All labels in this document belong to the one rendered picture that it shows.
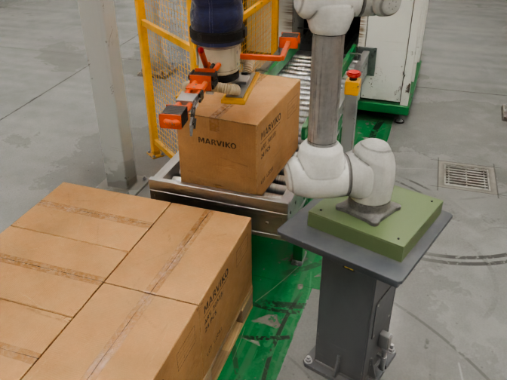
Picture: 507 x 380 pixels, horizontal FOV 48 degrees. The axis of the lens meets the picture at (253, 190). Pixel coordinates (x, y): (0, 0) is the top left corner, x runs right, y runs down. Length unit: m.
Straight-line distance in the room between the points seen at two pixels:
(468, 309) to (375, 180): 1.23
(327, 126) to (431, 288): 1.46
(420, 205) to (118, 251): 1.23
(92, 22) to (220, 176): 1.30
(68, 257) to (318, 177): 1.10
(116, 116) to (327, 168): 1.95
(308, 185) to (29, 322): 1.10
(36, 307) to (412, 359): 1.62
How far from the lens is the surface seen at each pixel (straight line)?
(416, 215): 2.16
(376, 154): 1.98
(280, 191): 2.76
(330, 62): 1.82
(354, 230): 2.04
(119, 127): 3.64
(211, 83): 2.15
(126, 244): 2.44
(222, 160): 2.59
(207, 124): 2.54
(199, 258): 2.31
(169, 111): 1.86
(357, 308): 2.29
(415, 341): 2.82
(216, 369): 2.59
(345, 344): 2.46
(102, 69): 3.52
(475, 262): 3.38
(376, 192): 2.03
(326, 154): 1.91
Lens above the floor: 1.98
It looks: 32 degrees down
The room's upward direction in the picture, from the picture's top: straight up
